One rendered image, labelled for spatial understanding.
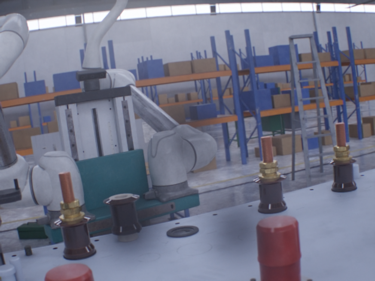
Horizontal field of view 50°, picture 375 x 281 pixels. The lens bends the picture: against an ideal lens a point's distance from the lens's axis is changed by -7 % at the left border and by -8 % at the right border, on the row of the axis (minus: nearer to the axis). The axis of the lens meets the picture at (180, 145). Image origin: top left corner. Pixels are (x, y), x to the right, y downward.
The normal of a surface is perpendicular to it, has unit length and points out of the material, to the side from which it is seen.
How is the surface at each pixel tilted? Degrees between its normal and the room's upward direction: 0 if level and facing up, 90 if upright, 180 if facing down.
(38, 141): 90
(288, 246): 89
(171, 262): 0
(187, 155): 87
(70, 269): 4
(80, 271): 4
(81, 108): 90
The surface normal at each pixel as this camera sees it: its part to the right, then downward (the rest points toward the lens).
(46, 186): 0.03, 0.07
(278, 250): -0.20, 0.12
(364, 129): 0.34, 0.07
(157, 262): -0.13, -0.99
